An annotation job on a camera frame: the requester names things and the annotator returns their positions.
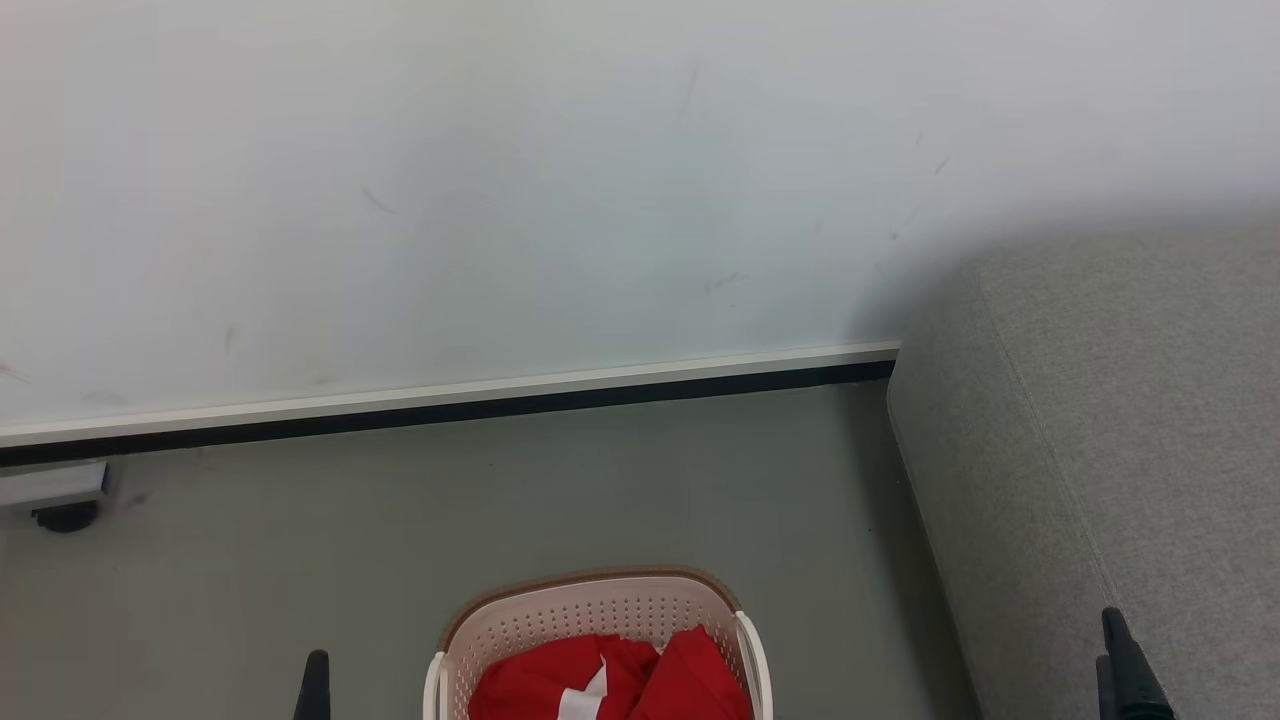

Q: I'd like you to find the cream perforated laundry basket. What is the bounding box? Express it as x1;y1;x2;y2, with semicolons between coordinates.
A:
423;566;774;720

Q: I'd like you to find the black round appliance foot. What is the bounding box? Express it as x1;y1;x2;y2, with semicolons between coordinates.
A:
31;501;100;534

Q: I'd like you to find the white and black baseboard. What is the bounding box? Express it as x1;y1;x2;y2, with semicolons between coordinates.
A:
0;341;902;469

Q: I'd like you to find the red shirt white striped collar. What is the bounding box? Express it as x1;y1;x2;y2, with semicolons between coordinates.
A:
467;634;661;720

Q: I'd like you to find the grey appliance base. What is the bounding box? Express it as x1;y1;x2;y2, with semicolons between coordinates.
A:
0;459;110;512

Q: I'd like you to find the grey fabric sofa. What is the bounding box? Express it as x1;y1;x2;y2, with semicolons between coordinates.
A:
886;222;1280;720

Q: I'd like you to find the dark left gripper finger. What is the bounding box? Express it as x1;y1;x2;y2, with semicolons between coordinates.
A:
292;649;332;720

